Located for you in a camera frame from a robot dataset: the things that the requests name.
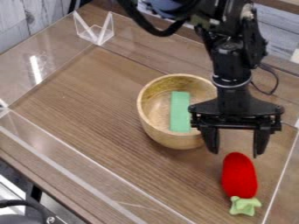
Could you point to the wooden bowl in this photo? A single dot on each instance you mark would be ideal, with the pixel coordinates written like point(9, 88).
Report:
point(162, 105)

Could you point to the black table clamp bracket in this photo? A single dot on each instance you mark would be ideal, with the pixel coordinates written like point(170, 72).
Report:
point(46, 214)

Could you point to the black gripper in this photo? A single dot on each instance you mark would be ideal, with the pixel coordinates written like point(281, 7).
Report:
point(236, 110)

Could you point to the clear acrylic corner bracket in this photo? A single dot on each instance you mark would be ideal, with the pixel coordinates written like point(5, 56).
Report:
point(95, 34)

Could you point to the clear acrylic tray wall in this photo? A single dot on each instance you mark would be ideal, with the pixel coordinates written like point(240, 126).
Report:
point(87, 187)

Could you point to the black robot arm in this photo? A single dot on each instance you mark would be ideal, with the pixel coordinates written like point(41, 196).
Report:
point(228, 24)

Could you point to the green rectangular block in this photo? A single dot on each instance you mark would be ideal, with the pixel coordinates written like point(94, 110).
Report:
point(179, 117)

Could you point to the red plush radish toy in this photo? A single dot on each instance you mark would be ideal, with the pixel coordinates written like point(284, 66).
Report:
point(240, 183)

